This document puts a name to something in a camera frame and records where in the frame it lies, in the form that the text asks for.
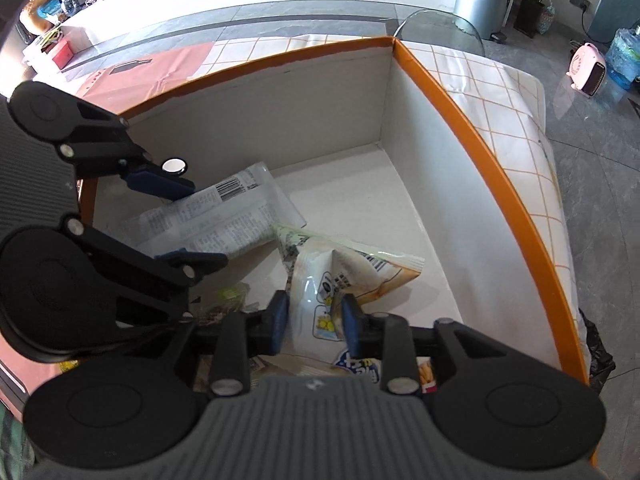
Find white triangular snack bag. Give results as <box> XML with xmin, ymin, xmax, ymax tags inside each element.
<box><xmin>272</xmin><ymin>224</ymin><xmax>424</xmax><ymax>363</ymax></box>

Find white long snack packet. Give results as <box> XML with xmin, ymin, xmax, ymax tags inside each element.
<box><xmin>110</xmin><ymin>162</ymin><xmax>306</xmax><ymax>259</ymax></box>

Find red Mimi snack bag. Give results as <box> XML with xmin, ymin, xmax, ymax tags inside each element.
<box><xmin>194</xmin><ymin>349</ymin><xmax>437</xmax><ymax>393</ymax></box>

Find red storage box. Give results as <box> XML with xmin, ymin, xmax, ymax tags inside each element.
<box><xmin>49</xmin><ymin>39</ymin><xmax>74</xmax><ymax>70</ymax></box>

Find dried flower vase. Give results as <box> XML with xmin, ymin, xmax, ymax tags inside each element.
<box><xmin>20</xmin><ymin>0</ymin><xmax>67</xmax><ymax>36</ymax></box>

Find orange cardboard box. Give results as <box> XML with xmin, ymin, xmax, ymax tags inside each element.
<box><xmin>78</xmin><ymin>34</ymin><xmax>591</xmax><ymax>468</ymax></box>

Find pink checkered tablecloth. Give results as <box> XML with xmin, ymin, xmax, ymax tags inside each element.
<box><xmin>68</xmin><ymin>36</ymin><xmax>590</xmax><ymax>379</ymax></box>

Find pink small heater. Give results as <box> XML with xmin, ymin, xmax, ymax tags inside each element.
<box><xmin>566</xmin><ymin>42</ymin><xmax>606</xmax><ymax>98</ymax></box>

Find blue water bottle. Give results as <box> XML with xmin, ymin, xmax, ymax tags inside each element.
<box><xmin>605</xmin><ymin>26</ymin><xmax>640</xmax><ymax>90</ymax></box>

